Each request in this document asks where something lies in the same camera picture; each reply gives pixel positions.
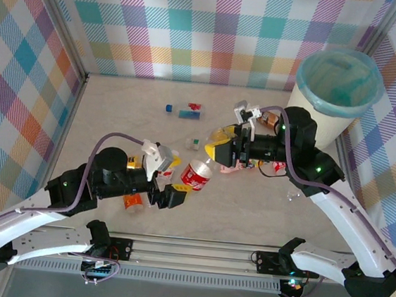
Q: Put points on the pink label bottle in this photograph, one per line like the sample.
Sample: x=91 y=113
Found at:
x=227 y=169

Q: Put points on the brown label cream cap bottle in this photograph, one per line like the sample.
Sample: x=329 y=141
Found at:
x=270 y=119

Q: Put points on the small green label bottle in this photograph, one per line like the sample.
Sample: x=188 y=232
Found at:
x=193 y=144

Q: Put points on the orange label bottle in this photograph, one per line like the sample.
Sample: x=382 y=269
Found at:
x=132 y=202

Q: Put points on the blue cap clear bottle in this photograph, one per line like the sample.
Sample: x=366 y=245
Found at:
x=189 y=114

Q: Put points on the plain clear bottle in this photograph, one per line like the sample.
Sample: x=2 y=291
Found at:
x=294 y=195

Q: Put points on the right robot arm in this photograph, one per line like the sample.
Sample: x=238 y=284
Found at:
x=335 y=219

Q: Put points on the white ribbed waste bin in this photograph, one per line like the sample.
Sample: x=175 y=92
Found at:
x=324 y=130

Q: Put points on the blue plastic bin liner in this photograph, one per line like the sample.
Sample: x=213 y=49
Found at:
x=336 y=81

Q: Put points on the red label red cap bottle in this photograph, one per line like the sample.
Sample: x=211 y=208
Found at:
x=278 y=168

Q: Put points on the left controller circuit board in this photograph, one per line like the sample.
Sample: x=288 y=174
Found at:
x=100 y=273

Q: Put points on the controller circuit board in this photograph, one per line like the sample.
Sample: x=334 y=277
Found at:
x=291 y=287
x=100 y=273

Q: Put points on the right controller circuit board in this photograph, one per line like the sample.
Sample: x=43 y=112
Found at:
x=291 y=287

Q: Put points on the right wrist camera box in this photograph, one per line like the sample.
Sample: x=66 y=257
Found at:
x=241 y=108

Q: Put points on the aluminium frame side bar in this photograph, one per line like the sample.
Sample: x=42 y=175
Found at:
x=344 y=151
x=74 y=107

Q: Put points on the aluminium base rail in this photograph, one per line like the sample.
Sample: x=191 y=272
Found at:
x=190 y=254

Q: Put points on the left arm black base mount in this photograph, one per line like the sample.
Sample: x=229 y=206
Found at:
x=120 y=248

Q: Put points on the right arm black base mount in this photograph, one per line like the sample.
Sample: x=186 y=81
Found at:
x=267 y=262

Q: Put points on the aluminium frame post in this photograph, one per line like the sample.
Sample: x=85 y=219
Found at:
x=389 y=19
x=58 y=17

